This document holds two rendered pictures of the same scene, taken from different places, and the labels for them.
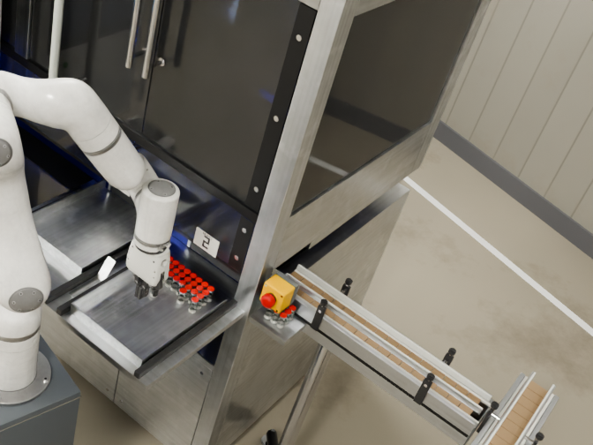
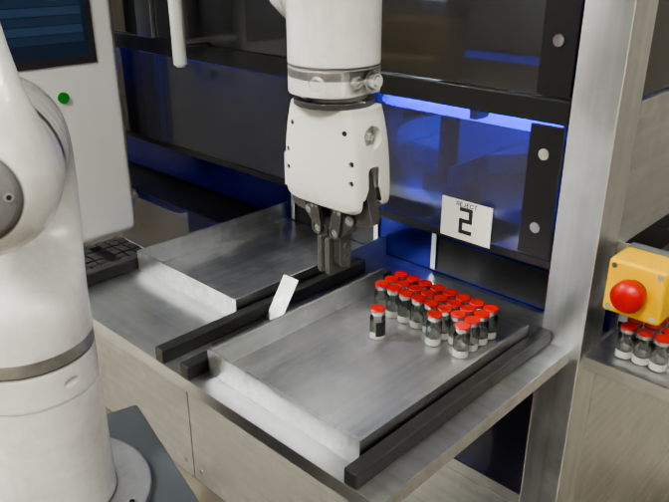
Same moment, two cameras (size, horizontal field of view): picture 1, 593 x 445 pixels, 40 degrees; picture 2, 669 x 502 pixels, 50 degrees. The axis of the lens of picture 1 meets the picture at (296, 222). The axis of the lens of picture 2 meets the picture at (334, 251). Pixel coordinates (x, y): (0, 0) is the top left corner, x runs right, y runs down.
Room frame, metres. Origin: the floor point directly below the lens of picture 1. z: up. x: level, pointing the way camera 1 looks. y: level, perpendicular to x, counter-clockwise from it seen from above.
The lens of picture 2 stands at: (0.81, 0.09, 1.39)
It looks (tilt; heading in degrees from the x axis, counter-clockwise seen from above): 23 degrees down; 19
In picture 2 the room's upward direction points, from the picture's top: straight up
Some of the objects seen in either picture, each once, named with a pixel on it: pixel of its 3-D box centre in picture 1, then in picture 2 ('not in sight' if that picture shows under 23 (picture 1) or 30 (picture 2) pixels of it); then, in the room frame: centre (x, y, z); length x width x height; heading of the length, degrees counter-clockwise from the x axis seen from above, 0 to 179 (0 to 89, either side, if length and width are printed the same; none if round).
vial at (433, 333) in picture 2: (182, 296); (433, 328); (1.65, 0.24, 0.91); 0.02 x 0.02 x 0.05
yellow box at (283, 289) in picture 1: (278, 292); (644, 283); (1.69, -0.01, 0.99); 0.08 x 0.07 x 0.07; 155
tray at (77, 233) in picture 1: (93, 224); (265, 252); (1.83, 0.57, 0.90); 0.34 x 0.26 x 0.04; 155
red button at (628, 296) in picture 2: (268, 299); (629, 295); (1.65, 0.00, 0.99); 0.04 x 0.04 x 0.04; 65
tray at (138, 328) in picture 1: (151, 305); (372, 348); (1.59, 0.31, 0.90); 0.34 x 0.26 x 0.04; 155
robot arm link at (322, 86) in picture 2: (153, 237); (335, 80); (1.43, 0.30, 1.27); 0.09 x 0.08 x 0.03; 65
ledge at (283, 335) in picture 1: (281, 319); (652, 360); (1.73, -0.04, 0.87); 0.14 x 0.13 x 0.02; 155
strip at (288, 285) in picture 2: (93, 276); (256, 311); (1.61, 0.49, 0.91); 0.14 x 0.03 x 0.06; 156
